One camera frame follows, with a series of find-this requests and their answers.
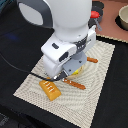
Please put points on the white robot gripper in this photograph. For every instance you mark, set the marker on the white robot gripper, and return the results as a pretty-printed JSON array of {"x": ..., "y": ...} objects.
[{"x": 60, "y": 56}]

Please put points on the orange toy bread loaf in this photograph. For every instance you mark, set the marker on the orange toy bread loaf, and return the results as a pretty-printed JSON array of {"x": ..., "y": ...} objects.
[{"x": 50, "y": 89}]

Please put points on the red toy tomato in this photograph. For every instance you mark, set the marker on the red toy tomato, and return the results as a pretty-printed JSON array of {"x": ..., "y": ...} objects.
[{"x": 94, "y": 14}]

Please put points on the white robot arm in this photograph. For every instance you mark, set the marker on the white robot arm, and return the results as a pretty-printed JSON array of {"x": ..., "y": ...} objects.
[{"x": 68, "y": 18}]

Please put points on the round wooden plate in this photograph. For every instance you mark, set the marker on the round wooden plate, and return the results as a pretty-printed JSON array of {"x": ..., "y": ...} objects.
[{"x": 76, "y": 73}]

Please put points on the white woven placemat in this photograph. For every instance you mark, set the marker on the white woven placemat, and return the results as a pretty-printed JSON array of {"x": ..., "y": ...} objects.
[{"x": 74, "y": 105}]

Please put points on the grey toy frying pan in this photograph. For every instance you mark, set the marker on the grey toy frying pan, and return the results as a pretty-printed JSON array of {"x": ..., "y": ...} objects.
[{"x": 96, "y": 21}]

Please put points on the black stove burner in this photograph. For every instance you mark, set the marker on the black stove burner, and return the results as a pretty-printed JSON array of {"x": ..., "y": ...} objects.
[{"x": 98, "y": 4}]

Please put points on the beige bowl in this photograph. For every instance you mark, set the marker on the beige bowl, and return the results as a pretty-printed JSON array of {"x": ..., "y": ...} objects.
[{"x": 123, "y": 14}]

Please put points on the toy fork wooden handle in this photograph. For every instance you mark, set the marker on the toy fork wooden handle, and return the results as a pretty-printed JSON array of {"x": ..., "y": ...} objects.
[{"x": 75, "y": 84}]

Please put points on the toy knife wooden handle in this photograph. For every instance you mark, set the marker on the toy knife wooden handle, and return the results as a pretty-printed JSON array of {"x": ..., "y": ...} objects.
[{"x": 92, "y": 60}]

